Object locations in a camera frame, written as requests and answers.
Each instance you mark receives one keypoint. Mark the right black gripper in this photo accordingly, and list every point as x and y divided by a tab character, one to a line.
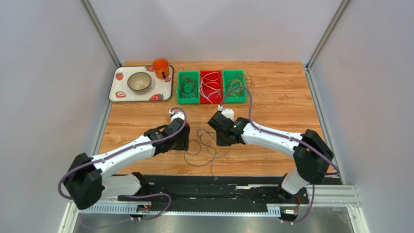
223	138

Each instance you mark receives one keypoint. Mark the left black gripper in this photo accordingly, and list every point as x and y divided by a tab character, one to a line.
184	144

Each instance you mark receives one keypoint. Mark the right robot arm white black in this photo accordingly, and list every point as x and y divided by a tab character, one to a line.
311	154

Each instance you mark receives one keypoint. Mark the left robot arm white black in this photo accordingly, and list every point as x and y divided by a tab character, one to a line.
92	178

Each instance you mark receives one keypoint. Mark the red bin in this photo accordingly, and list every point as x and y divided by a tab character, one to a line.
211	86

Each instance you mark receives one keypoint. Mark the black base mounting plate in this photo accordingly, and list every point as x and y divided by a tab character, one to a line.
229	194

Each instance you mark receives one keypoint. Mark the right green bin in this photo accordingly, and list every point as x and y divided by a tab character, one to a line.
232	79

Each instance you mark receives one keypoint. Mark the green bin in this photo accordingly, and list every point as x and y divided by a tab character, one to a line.
188	87
232	79

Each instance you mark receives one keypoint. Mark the strawberry pattern tray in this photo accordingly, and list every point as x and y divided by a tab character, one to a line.
162	90

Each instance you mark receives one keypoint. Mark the left green bin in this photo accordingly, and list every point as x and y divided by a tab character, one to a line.
188	87

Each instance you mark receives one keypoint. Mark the beige ceramic bowl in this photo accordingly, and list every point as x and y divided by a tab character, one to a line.
140	82

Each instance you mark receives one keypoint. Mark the orange mug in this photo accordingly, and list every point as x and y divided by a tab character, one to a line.
161	68

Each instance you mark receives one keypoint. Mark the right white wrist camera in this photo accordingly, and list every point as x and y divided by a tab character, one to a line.
227	112

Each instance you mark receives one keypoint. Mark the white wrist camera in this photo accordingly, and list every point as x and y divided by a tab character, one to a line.
227	112
176	115

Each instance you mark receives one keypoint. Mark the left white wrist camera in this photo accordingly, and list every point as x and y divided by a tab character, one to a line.
176	115

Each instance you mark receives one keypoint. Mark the aluminium frame rail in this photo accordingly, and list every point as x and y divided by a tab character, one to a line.
333	208

